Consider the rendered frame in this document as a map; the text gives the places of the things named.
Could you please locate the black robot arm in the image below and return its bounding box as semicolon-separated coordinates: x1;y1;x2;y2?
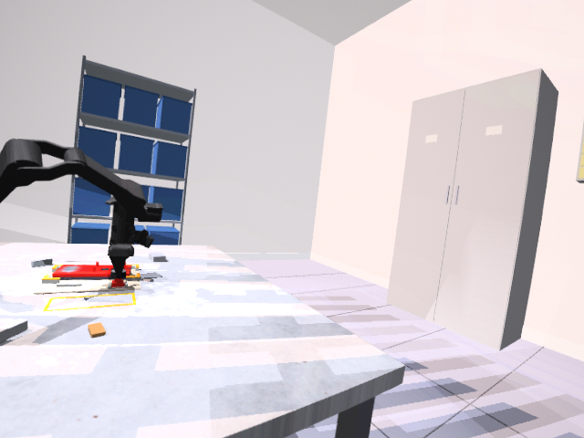
0;138;163;249

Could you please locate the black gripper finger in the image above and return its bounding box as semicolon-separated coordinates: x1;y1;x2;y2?
109;256;129;276

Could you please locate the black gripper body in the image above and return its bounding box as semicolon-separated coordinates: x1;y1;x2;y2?
108;221;134;256

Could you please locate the small orange block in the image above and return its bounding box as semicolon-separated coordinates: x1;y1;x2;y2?
88;322;106;338

